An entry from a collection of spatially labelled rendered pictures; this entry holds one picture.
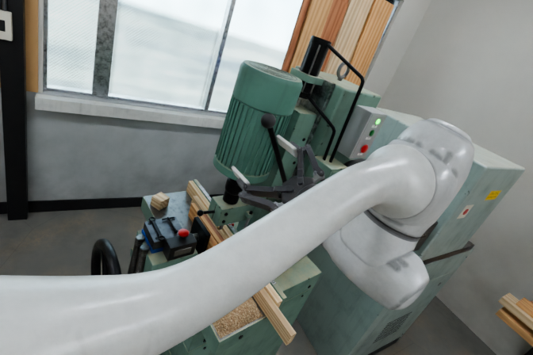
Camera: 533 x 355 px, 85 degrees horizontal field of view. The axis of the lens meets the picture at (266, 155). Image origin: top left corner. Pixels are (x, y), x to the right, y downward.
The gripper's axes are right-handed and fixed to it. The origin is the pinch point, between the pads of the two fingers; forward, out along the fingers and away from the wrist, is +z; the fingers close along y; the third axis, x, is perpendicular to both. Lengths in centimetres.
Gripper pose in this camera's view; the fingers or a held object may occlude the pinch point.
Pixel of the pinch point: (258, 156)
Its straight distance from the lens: 69.7
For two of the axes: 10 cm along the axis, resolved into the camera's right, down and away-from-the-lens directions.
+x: -2.1, -6.6, -7.2
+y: 7.8, -5.5, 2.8
